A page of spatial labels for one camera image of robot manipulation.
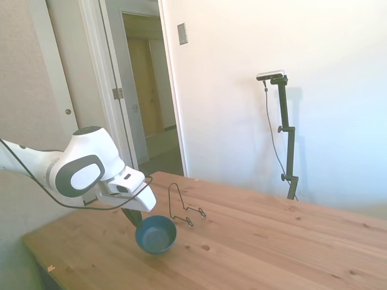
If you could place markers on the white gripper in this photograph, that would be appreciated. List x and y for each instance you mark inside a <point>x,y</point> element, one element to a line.
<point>142,201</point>

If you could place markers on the blue bowl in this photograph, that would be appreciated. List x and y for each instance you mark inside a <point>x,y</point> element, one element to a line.
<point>157,238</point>

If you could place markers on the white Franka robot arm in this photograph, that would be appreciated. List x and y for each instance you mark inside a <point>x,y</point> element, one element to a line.
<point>81,157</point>

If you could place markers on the round door knob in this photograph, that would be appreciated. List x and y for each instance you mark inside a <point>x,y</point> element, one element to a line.
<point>68,111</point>

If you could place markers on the metal door hinge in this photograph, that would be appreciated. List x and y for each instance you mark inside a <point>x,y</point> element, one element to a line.
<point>118,93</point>

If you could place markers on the wooden hallway door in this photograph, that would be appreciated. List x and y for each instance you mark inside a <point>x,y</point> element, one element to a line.
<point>145,87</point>

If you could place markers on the white door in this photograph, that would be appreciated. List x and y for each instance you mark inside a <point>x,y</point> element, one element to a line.
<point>87,75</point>

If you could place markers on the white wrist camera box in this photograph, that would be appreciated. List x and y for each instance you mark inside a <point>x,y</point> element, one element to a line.
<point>125,181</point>

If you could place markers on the black camera stand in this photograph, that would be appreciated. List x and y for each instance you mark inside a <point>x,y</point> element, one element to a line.
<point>289,145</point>

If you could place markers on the grey wall switch plate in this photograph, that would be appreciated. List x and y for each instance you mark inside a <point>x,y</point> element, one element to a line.
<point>182,34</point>

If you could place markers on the grey exterior camera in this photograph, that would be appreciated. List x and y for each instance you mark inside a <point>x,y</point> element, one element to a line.
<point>270,75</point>

